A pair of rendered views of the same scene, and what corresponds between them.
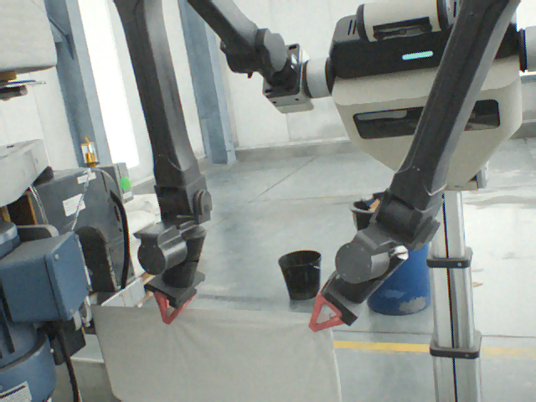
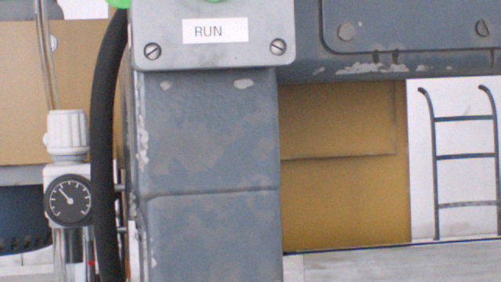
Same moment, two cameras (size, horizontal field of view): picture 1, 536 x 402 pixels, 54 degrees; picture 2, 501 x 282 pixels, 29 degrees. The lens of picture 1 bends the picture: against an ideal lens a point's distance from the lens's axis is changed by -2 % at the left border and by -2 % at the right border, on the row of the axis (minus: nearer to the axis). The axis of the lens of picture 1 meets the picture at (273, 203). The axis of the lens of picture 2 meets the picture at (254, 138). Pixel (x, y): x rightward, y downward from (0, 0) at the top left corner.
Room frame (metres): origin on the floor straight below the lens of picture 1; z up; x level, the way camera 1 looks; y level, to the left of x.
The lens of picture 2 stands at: (1.60, 0.12, 1.23)
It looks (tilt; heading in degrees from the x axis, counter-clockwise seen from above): 3 degrees down; 148
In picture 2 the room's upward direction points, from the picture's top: 2 degrees counter-clockwise
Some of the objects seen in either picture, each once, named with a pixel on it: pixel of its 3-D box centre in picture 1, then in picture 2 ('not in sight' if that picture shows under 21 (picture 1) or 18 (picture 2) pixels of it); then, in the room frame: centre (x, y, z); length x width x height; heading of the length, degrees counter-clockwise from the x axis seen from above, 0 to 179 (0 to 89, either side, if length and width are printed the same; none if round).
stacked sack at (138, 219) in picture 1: (111, 228); not in sight; (3.81, 1.20, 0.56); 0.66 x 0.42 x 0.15; 157
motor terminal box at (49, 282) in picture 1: (48, 286); not in sight; (0.66, 0.31, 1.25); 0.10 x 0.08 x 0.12; 2
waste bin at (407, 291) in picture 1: (394, 251); not in sight; (3.04, -0.68, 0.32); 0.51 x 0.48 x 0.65; 157
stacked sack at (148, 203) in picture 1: (133, 205); not in sight; (4.47, 1.18, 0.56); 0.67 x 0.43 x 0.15; 67
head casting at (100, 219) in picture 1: (34, 236); (358, 108); (1.10, 0.51, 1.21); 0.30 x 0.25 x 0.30; 67
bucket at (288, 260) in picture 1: (301, 275); not in sight; (3.39, -0.12, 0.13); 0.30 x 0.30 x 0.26
